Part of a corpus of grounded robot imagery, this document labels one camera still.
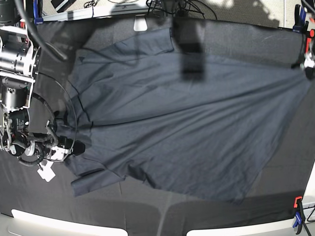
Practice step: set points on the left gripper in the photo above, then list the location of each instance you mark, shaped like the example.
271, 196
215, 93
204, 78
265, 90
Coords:
306, 63

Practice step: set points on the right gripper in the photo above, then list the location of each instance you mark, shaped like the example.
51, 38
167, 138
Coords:
31, 150

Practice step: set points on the dark grey t-shirt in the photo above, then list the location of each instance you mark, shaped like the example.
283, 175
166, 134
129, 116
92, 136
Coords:
189, 122

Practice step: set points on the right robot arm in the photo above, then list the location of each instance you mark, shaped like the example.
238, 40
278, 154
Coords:
20, 49

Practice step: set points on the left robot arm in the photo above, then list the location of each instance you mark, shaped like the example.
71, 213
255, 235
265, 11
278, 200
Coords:
310, 17

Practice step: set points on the orange clamp far right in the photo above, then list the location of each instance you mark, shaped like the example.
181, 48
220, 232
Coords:
310, 42

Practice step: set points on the blue clamp top right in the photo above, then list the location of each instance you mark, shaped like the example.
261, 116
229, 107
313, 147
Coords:
300, 23

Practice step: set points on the blue clamp top left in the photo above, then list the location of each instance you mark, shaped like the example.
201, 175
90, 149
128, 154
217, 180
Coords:
37, 9

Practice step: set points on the black table cloth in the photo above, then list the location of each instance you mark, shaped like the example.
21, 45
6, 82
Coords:
130, 204

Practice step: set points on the orange blue clamp near right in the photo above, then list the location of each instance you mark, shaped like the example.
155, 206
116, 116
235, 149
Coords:
300, 220

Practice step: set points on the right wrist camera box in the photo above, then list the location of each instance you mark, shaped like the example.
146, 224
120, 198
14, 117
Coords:
46, 172

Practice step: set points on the aluminium frame rail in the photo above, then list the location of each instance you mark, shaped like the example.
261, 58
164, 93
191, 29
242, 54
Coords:
97, 12

